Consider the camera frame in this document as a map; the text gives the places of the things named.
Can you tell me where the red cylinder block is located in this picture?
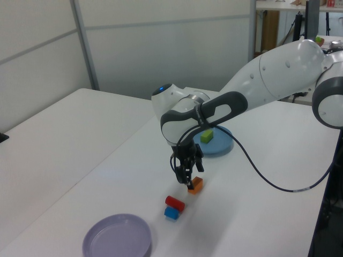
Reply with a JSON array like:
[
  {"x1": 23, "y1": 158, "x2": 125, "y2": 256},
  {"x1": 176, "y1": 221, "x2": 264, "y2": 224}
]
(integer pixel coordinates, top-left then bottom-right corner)
[{"x1": 165, "y1": 195, "x2": 185, "y2": 213}]

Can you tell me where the blue plate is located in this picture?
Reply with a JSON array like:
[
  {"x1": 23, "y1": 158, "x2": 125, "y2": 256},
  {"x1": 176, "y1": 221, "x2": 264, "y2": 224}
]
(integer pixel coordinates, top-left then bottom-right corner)
[{"x1": 192, "y1": 125, "x2": 234, "y2": 157}]

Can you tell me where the black stand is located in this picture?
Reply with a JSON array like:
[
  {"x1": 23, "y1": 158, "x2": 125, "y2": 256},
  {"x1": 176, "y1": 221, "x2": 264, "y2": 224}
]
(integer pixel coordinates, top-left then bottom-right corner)
[{"x1": 293, "y1": 12, "x2": 306, "y2": 42}]

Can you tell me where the grey partition post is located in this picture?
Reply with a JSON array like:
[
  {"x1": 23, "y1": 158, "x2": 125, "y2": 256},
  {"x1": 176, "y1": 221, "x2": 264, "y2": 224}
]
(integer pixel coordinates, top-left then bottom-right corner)
[{"x1": 248, "y1": 0, "x2": 258, "y2": 63}]

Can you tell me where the brown wooden panel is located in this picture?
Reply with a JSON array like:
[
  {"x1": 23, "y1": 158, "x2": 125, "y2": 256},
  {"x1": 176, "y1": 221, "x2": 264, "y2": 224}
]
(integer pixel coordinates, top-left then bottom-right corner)
[{"x1": 261, "y1": 10, "x2": 280, "y2": 53}]

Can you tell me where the purple plate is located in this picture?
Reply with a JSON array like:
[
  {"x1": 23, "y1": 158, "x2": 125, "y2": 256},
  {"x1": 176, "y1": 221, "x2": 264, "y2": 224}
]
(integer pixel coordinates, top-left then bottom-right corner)
[{"x1": 82, "y1": 213, "x2": 153, "y2": 257}]

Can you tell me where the blue block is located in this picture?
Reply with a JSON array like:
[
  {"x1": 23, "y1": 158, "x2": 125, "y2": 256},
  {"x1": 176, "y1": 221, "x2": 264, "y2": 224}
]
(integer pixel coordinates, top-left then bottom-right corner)
[{"x1": 163, "y1": 206, "x2": 180, "y2": 222}]

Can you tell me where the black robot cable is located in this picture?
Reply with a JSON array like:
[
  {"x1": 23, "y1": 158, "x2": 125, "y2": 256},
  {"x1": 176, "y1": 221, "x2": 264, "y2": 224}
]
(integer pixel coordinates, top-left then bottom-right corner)
[{"x1": 169, "y1": 124, "x2": 343, "y2": 192}]

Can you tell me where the orange block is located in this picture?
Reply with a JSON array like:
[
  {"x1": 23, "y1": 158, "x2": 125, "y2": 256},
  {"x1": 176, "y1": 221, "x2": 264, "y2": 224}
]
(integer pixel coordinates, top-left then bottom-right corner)
[{"x1": 187, "y1": 176, "x2": 204, "y2": 195}]

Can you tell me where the white desk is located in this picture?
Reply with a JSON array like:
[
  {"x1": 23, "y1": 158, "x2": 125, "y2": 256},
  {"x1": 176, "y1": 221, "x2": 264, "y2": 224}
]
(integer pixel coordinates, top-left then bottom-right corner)
[{"x1": 256, "y1": 0, "x2": 343, "y2": 13}]

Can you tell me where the green block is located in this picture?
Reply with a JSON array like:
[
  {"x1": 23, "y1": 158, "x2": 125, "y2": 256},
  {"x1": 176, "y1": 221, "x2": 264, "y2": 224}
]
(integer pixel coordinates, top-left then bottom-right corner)
[{"x1": 200, "y1": 129, "x2": 214, "y2": 143}]

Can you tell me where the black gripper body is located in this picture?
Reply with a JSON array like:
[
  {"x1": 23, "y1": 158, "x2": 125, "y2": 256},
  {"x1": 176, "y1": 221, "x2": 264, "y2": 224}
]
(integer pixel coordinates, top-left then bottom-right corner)
[{"x1": 175, "y1": 141, "x2": 202, "y2": 163}]

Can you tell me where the black metal frame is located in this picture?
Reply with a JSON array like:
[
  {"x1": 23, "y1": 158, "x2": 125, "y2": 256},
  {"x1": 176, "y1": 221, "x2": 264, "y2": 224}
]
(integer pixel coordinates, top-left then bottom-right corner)
[{"x1": 308, "y1": 131, "x2": 343, "y2": 257}]

